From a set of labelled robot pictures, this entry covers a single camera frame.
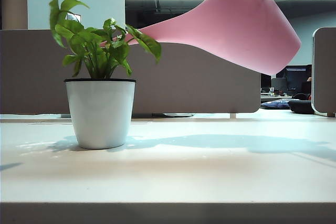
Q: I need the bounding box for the grey divider panel right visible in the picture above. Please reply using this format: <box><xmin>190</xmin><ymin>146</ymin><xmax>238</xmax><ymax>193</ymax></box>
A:
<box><xmin>311</xmin><ymin>26</ymin><xmax>336</xmax><ymax>117</ymax></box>

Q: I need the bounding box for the black round cushion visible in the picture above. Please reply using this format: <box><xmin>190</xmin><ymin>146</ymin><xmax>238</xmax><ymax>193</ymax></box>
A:
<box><xmin>288</xmin><ymin>99</ymin><xmax>315</xmax><ymax>115</ymax></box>

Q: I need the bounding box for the green leafy plant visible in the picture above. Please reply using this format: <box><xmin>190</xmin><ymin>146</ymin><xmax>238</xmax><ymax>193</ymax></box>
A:
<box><xmin>48</xmin><ymin>0</ymin><xmax>162</xmax><ymax>80</ymax></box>

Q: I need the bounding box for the grey divider panel left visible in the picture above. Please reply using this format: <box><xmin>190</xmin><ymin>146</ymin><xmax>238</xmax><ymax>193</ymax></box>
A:
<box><xmin>0</xmin><ymin>29</ymin><xmax>262</xmax><ymax>116</ymax></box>

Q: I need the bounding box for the grey divider panel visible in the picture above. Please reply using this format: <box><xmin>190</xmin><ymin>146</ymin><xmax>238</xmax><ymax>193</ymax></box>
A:
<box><xmin>0</xmin><ymin>29</ymin><xmax>262</xmax><ymax>116</ymax></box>
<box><xmin>311</xmin><ymin>26</ymin><xmax>336</xmax><ymax>117</ymax></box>

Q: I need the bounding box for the white flower pot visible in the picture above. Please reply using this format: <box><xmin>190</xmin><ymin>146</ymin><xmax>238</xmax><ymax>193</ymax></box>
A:
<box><xmin>64</xmin><ymin>78</ymin><xmax>137</xmax><ymax>150</ymax></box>

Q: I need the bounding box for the blue patterned cloth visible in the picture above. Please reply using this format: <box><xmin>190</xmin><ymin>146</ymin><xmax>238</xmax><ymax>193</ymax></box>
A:
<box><xmin>261</xmin><ymin>99</ymin><xmax>291</xmax><ymax>110</ymax></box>

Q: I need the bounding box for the small white wall sign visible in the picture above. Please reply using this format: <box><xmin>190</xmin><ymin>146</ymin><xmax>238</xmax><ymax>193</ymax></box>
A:
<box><xmin>65</xmin><ymin>11</ymin><xmax>81</xmax><ymax>23</ymax></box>

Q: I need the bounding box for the dark computer monitor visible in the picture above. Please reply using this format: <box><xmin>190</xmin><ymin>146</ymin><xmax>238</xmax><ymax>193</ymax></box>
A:
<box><xmin>285</xmin><ymin>65</ymin><xmax>313</xmax><ymax>96</ymax></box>

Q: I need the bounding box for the pink plastic watering can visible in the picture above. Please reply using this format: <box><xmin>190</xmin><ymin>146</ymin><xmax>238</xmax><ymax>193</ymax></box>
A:
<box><xmin>101</xmin><ymin>0</ymin><xmax>307</xmax><ymax>76</ymax></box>

